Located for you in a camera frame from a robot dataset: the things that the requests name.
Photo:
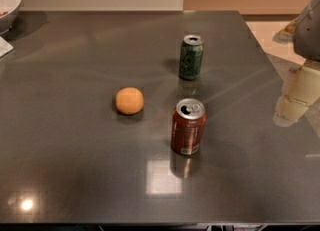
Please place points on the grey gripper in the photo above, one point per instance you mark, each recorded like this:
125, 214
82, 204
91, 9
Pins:
308, 33

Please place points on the green soda can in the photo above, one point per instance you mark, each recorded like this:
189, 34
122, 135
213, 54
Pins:
191, 53

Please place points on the red soda can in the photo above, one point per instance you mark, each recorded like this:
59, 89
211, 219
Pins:
188, 121

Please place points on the orange fruit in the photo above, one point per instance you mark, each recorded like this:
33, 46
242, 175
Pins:
129, 101

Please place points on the white paper packet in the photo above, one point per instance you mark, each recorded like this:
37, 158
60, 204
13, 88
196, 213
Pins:
5, 47

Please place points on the white bowl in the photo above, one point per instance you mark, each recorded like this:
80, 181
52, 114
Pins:
8, 12

